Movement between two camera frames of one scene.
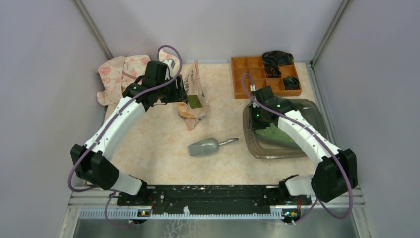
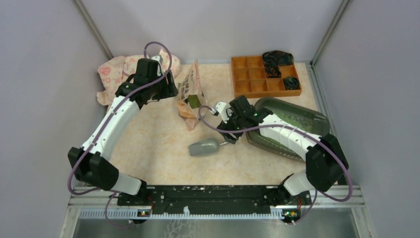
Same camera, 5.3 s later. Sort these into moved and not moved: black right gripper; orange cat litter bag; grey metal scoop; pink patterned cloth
Moved: black right gripper
Not moved: pink patterned cloth; orange cat litter bag; grey metal scoop
